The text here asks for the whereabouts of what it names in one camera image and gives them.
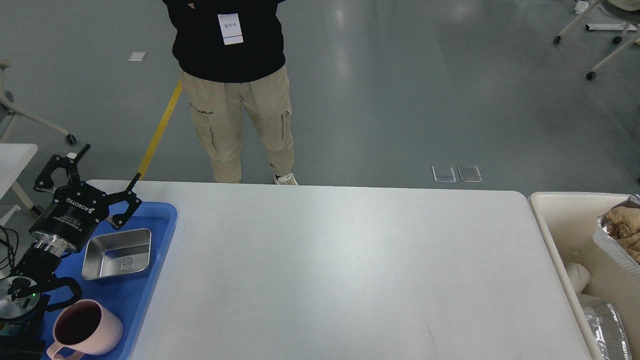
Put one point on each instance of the beige plastic bin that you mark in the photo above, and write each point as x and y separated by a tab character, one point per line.
567	221

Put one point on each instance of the clear floor plate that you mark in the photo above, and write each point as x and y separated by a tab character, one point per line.
444	174
470	173

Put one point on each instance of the clear floor plate left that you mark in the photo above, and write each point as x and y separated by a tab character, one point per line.
444	174

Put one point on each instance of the aluminium foil tray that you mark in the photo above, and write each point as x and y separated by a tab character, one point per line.
611	247

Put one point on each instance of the brown paper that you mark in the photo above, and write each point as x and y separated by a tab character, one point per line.
623	225

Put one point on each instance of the white side table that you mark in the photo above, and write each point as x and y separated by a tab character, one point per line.
14	157

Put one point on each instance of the crumpled white cup in bin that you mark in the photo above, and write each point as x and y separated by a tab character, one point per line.
579	276

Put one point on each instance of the white chair base left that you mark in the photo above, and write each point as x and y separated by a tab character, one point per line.
15	111

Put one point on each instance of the clear floor plate right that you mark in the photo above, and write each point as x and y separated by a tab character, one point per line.
470	173

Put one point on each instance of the white chair base right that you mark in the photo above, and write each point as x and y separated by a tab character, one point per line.
625	34

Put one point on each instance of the white name badge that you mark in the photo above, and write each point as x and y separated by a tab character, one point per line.
231	28

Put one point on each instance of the white floor marker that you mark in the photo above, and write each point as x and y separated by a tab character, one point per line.
137	56

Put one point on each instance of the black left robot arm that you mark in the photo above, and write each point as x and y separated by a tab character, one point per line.
32	288

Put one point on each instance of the stainless steel rectangular dish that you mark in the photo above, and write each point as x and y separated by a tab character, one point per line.
118	256

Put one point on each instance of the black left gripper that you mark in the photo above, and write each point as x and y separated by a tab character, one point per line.
70	215

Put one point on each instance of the white chair base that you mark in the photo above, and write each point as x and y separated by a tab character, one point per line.
15	111
625	34

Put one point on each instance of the person in beige trousers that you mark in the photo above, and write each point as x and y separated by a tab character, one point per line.
223	81

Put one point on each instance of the pink ribbed mug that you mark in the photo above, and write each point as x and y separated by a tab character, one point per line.
86	327

